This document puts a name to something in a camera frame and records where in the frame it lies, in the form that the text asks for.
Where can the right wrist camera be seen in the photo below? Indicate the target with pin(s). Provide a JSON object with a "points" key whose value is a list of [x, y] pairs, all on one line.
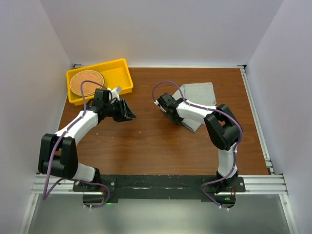
{"points": [[164, 101]]}

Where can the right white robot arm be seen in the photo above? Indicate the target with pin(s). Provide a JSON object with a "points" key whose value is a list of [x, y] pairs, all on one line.
{"points": [[224, 131]]}

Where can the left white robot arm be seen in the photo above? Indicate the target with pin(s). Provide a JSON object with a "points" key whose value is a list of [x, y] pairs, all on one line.
{"points": [[58, 152]]}

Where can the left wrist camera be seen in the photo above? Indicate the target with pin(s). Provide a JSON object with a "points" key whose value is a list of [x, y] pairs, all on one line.
{"points": [[114, 93]]}

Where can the aluminium frame rail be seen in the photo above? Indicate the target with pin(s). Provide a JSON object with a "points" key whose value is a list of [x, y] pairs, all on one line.
{"points": [[262, 209]]}

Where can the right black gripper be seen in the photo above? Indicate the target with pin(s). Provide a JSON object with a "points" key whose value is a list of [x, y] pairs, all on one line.
{"points": [[177, 121]]}

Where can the grey cloth napkin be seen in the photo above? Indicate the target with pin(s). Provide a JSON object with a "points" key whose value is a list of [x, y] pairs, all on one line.
{"points": [[199, 93]]}

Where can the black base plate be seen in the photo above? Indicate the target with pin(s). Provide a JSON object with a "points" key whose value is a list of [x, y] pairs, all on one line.
{"points": [[189, 187]]}

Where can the round woven coaster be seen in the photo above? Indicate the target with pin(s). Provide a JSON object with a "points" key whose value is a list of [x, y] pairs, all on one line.
{"points": [[86, 82]]}

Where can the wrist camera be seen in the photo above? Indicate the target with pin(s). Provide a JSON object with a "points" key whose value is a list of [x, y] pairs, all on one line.
{"points": [[164, 101], [114, 93]]}

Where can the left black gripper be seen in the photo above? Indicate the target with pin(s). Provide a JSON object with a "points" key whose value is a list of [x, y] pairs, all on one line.
{"points": [[125, 113]]}

